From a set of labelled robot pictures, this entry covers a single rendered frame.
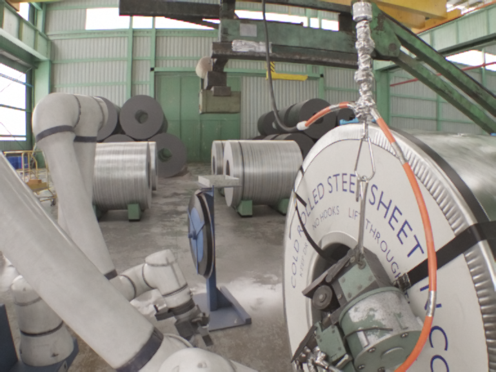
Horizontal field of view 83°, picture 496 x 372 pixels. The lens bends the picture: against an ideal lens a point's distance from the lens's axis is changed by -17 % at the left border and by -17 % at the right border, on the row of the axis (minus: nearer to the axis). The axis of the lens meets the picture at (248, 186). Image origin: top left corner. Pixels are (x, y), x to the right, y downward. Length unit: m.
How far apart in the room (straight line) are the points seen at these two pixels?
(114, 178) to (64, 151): 4.66
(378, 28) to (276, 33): 0.51
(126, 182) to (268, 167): 2.40
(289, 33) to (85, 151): 0.97
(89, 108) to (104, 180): 4.58
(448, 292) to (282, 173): 5.27
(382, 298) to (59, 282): 0.53
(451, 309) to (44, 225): 0.67
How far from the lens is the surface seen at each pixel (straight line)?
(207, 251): 2.21
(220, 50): 1.43
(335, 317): 0.71
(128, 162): 5.63
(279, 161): 5.83
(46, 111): 1.01
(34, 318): 1.17
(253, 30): 1.49
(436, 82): 1.83
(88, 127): 1.11
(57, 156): 0.98
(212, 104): 1.70
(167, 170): 11.82
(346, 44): 1.64
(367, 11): 0.70
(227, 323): 2.53
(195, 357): 0.33
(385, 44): 1.71
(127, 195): 5.68
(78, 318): 0.47
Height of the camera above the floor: 1.31
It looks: 8 degrees down
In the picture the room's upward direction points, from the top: straight up
